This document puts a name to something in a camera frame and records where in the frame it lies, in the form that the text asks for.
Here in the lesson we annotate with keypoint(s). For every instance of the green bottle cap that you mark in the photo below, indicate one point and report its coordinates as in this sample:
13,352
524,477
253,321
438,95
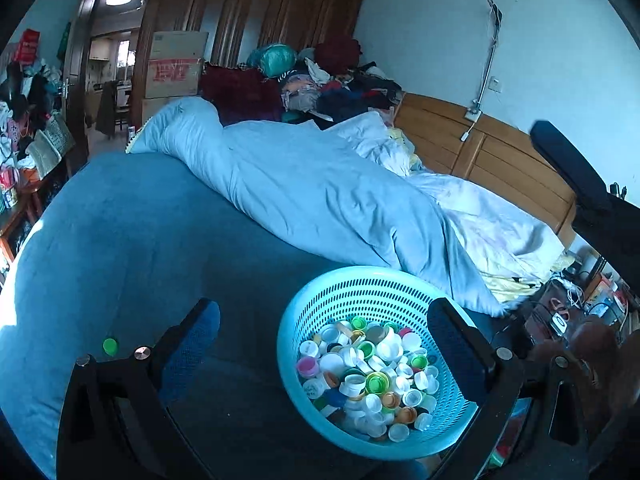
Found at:
110,347

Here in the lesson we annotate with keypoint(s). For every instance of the cluttered side table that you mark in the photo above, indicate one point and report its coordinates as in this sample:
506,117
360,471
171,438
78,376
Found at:
35,140

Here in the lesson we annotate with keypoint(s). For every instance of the light blue plastic basket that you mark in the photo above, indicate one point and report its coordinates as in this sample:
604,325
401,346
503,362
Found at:
364,367

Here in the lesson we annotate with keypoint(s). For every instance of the cluttered nightstand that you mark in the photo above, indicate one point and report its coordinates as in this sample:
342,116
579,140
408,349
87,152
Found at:
581,286

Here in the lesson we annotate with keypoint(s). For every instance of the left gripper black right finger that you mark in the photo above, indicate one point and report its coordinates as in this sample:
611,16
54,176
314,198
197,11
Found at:
553,443

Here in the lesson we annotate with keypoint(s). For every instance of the blue bed sheet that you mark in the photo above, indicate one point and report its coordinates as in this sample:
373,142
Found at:
124,251

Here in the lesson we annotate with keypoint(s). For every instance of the wooden headboard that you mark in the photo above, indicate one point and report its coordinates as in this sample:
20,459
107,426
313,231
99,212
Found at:
491,154

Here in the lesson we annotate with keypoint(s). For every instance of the light blue duvet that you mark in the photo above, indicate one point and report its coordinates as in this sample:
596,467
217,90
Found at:
355,193

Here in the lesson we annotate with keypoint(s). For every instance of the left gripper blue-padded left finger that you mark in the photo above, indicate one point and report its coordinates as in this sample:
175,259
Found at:
115,421

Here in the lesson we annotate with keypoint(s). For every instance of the person's right hand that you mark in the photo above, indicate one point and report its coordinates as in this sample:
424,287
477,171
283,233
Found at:
605,373

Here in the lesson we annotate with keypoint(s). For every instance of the pile of clothes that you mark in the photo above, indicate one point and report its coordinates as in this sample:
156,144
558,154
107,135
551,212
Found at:
325,83

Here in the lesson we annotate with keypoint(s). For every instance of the cardboard box red print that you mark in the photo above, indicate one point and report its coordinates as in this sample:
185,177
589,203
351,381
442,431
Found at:
174,69

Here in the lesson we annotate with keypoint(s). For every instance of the brown wooden wardrobe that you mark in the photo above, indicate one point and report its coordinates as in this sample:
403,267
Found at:
235,28

